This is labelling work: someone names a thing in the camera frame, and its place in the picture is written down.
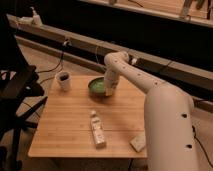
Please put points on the white cup with dark contents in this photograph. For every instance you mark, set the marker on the white cup with dark contents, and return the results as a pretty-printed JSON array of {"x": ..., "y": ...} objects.
[{"x": 63, "y": 79}]

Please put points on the white plug adapter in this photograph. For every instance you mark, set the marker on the white plug adapter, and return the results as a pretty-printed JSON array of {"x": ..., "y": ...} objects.
[{"x": 133, "y": 61}]

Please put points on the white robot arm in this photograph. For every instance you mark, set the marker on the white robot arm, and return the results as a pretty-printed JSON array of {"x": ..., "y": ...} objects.
[{"x": 167, "y": 115}]

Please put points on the white plug with cable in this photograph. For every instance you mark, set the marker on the white plug with cable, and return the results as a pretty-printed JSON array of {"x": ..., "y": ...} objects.
[{"x": 60, "y": 63}]

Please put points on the beige sponge block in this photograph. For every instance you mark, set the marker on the beige sponge block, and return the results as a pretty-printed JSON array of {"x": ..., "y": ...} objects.
[{"x": 138, "y": 142}]

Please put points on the wooden table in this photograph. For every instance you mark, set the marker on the wooden table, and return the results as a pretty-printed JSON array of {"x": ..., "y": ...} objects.
[{"x": 64, "y": 128}]

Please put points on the white spray bottle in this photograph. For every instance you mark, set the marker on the white spray bottle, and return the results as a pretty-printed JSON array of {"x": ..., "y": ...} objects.
[{"x": 36, "y": 17}]

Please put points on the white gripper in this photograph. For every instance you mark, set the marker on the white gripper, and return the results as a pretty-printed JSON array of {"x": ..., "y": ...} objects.
[{"x": 111, "y": 80}]

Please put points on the black office chair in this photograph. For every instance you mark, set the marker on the black office chair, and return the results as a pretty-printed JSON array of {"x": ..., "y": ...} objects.
[{"x": 18, "y": 80}]

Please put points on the green ceramic bowl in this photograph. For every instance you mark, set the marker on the green ceramic bowl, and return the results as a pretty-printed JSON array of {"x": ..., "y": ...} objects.
[{"x": 96, "y": 87}]

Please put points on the white tube bottle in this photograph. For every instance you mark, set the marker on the white tube bottle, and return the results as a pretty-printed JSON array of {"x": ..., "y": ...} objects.
[{"x": 97, "y": 130}]

